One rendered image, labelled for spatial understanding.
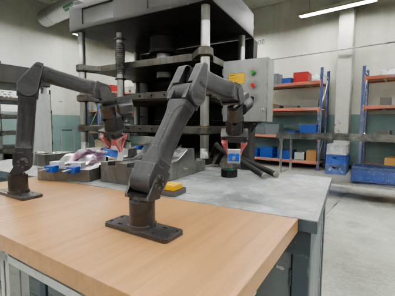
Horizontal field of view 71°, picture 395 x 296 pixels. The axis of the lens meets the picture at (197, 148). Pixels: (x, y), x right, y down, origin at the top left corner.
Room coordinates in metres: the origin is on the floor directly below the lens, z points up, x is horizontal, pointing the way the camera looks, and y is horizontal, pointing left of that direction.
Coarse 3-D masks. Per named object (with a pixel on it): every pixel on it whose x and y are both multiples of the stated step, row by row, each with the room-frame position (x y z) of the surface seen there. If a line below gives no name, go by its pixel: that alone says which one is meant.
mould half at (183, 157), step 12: (180, 156) 1.29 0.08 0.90; (192, 156) 1.38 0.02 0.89; (108, 168) 1.17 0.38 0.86; (120, 168) 1.14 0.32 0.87; (132, 168) 1.11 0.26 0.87; (180, 168) 1.29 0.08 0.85; (192, 168) 1.38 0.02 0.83; (204, 168) 1.50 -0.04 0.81; (108, 180) 1.17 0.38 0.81; (120, 180) 1.14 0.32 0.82; (168, 180) 1.20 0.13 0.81
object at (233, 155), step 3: (228, 150) 1.09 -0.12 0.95; (231, 150) 1.09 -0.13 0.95; (234, 150) 1.08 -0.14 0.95; (237, 150) 1.08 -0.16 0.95; (228, 153) 1.09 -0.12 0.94; (231, 153) 1.06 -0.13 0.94; (234, 153) 1.06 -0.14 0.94; (237, 153) 1.07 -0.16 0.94; (228, 156) 1.05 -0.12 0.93; (231, 156) 1.04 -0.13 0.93; (234, 156) 1.03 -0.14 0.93; (237, 156) 1.04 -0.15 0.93; (228, 159) 1.05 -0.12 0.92; (231, 159) 1.04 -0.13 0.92; (234, 159) 1.01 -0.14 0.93; (237, 159) 1.04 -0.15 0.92; (228, 162) 1.09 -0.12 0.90; (231, 162) 1.08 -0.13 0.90; (234, 162) 1.08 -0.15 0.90; (237, 162) 1.08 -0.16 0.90
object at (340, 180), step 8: (280, 136) 4.28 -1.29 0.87; (288, 136) 4.21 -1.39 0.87; (296, 136) 4.14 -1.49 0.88; (304, 136) 4.08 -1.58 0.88; (312, 136) 4.02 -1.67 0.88; (320, 136) 3.96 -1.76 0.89; (328, 136) 3.90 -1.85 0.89; (336, 136) 3.84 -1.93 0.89; (344, 136) 3.78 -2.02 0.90; (352, 136) 3.73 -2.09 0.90; (360, 136) 3.68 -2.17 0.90; (368, 136) 3.63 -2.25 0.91; (376, 136) 3.58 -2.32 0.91; (384, 136) 3.53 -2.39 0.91; (392, 136) 3.49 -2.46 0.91; (280, 144) 4.33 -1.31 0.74; (280, 152) 4.33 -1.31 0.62; (280, 160) 4.32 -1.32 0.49; (280, 168) 4.32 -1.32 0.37; (328, 176) 4.27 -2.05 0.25; (336, 176) 4.28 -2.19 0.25; (344, 176) 4.30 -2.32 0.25; (344, 184) 3.80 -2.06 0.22; (352, 184) 3.75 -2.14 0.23; (360, 184) 3.69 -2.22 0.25; (368, 184) 3.69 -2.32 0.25; (376, 184) 3.69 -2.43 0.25
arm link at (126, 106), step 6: (102, 90) 1.07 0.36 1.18; (108, 90) 1.08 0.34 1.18; (102, 96) 1.07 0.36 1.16; (108, 96) 1.08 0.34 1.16; (120, 96) 1.12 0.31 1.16; (126, 96) 1.13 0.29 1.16; (120, 102) 1.12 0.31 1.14; (126, 102) 1.12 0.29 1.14; (132, 102) 1.13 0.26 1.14; (120, 108) 1.11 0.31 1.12; (126, 108) 1.12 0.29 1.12; (132, 108) 1.13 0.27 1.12; (120, 114) 1.12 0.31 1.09
